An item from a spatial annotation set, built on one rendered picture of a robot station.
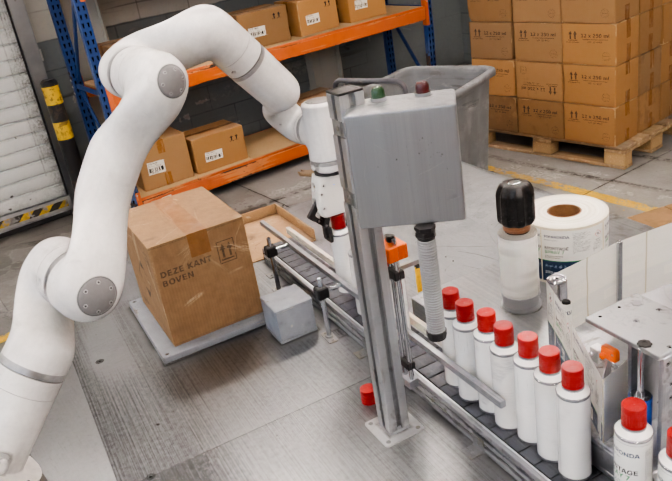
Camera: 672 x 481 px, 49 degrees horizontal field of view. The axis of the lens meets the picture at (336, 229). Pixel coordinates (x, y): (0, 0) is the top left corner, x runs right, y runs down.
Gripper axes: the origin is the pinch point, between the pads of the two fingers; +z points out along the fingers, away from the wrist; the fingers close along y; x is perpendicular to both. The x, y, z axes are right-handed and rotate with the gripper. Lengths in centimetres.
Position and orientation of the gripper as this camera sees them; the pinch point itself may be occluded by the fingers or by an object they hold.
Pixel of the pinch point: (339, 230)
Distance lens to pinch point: 173.6
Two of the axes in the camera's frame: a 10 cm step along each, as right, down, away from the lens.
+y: 8.7, -3.1, 3.8
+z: 1.5, 9.0, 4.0
